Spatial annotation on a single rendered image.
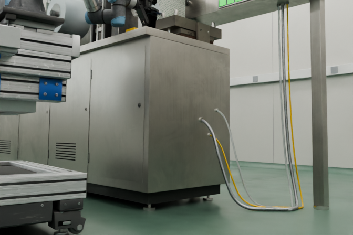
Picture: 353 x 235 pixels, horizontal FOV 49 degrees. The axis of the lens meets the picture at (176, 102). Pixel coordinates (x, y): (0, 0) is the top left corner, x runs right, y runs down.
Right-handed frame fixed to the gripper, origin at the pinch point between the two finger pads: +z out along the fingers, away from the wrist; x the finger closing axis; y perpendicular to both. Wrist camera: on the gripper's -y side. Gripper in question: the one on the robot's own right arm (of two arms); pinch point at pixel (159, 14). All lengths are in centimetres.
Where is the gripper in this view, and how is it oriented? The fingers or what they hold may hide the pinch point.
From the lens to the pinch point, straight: 234.0
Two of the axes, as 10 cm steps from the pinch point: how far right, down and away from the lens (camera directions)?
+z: 7.1, 0.7, 7.0
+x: -7.0, 0.5, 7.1
